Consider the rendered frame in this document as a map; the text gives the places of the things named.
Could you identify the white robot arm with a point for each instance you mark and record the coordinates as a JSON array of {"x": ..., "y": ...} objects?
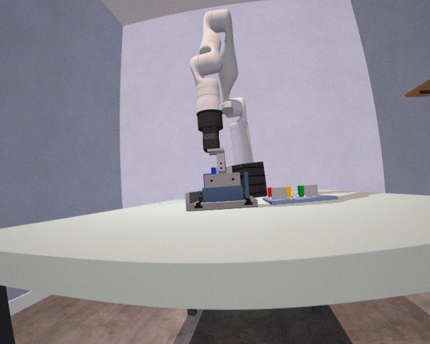
[{"x": 210, "y": 61}]

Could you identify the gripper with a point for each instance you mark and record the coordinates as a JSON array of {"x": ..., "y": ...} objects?
[{"x": 209, "y": 112}]

